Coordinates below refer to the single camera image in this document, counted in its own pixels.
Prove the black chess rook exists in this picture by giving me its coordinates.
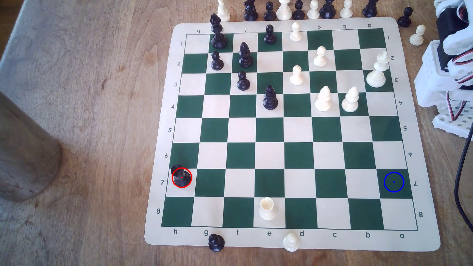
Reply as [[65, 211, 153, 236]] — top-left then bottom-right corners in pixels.
[[171, 164, 193, 188]]

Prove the black chess bishop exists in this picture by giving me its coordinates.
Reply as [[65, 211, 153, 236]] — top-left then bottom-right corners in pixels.
[[238, 42, 254, 68], [263, 85, 279, 110]]

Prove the black chess pawn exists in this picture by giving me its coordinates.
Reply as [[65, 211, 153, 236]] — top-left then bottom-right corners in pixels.
[[398, 7, 413, 28], [208, 233, 225, 253], [211, 51, 224, 71], [263, 1, 277, 21], [292, 1, 306, 20], [264, 24, 277, 44], [237, 71, 251, 91]]

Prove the white chess rook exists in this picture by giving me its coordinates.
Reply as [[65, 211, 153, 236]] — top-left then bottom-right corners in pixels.
[[259, 197, 278, 221]]

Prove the white chess bishop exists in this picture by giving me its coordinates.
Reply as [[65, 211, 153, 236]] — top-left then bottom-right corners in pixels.
[[315, 85, 332, 112], [341, 86, 360, 113]]

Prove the black chess king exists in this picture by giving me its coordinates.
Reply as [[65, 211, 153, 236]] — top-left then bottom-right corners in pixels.
[[209, 14, 228, 50]]

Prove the white chess piece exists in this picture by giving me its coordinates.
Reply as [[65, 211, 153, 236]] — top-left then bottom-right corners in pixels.
[[276, 0, 293, 21], [217, 0, 231, 22]]

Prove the black chess knight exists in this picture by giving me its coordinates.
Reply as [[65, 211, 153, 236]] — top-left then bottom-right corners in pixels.
[[244, 0, 259, 21]]

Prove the black chess piece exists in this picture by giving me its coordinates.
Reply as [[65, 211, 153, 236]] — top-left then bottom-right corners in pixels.
[[362, 0, 379, 18], [319, 0, 337, 19]]

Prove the white chess queen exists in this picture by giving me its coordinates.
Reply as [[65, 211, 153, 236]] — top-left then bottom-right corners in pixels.
[[366, 50, 389, 88]]

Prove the green and white chessboard mat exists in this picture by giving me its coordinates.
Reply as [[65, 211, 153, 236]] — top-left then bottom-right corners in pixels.
[[144, 17, 441, 252]]

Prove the white perforated base plate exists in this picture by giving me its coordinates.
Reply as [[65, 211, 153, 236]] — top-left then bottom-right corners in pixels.
[[432, 100, 473, 140]]

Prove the wooden cylinder post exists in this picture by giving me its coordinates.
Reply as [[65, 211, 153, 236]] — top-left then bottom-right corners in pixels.
[[0, 90, 63, 202]]

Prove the red white black servo wire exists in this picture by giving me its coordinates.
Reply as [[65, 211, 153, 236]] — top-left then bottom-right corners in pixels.
[[446, 90, 469, 122]]

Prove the black cable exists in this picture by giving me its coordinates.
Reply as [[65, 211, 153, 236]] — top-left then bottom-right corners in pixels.
[[454, 124, 473, 224]]

